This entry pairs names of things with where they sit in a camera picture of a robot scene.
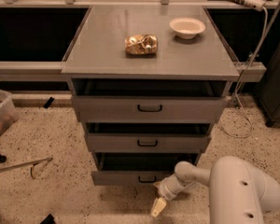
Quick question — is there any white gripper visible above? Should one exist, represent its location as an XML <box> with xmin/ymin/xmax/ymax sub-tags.
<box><xmin>150</xmin><ymin>175</ymin><xmax>196</xmax><ymax>217</ymax></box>

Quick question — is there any grey bottom drawer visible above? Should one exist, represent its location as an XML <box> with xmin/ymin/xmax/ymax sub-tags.
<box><xmin>91</xmin><ymin>153</ymin><xmax>200</xmax><ymax>186</ymax></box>

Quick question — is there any grey drawer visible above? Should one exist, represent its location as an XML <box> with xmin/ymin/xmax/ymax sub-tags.
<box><xmin>85</xmin><ymin>123</ymin><xmax>211</xmax><ymax>153</ymax></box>
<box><xmin>91</xmin><ymin>153</ymin><xmax>200</xmax><ymax>186</ymax></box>
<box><xmin>72</xmin><ymin>78</ymin><xmax>226</xmax><ymax>123</ymax></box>

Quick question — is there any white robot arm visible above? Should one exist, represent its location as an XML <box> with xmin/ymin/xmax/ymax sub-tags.
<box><xmin>150</xmin><ymin>156</ymin><xmax>280</xmax><ymax>224</ymax></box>

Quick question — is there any grey middle drawer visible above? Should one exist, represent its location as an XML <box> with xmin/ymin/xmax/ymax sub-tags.
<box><xmin>85</xmin><ymin>123</ymin><xmax>211</xmax><ymax>153</ymax></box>

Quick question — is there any grey top drawer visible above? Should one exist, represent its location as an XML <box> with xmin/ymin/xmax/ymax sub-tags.
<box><xmin>72</xmin><ymin>78</ymin><xmax>226</xmax><ymax>123</ymax></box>

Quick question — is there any grey metal drawer cabinet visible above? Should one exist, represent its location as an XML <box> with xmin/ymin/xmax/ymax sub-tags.
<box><xmin>61</xmin><ymin>5</ymin><xmax>241</xmax><ymax>173</ymax></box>

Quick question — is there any black object bottom edge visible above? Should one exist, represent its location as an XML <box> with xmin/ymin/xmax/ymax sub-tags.
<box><xmin>40</xmin><ymin>214</ymin><xmax>56</xmax><ymax>224</ymax></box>

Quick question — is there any long metal rod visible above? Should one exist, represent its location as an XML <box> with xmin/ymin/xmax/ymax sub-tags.
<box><xmin>0</xmin><ymin>157</ymin><xmax>53</xmax><ymax>173</ymax></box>

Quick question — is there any small black floor block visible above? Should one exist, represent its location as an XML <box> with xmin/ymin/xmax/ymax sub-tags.
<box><xmin>43</xmin><ymin>97</ymin><xmax>54</xmax><ymax>108</ymax></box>

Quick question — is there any dark cabinet on right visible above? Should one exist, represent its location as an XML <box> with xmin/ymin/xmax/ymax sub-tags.
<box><xmin>255</xmin><ymin>42</ymin><xmax>280</xmax><ymax>127</ymax></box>

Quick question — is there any white paper bowl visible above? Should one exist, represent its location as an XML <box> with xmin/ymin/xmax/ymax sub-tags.
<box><xmin>169</xmin><ymin>18</ymin><xmax>206</xmax><ymax>39</ymax></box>

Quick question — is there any clear plastic storage bin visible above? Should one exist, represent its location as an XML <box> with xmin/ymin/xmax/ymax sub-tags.
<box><xmin>0</xmin><ymin>90</ymin><xmax>19</xmax><ymax>135</ymax></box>

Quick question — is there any white power cable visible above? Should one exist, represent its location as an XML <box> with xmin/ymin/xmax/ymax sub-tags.
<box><xmin>220</xmin><ymin>7</ymin><xmax>269</xmax><ymax>140</ymax></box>

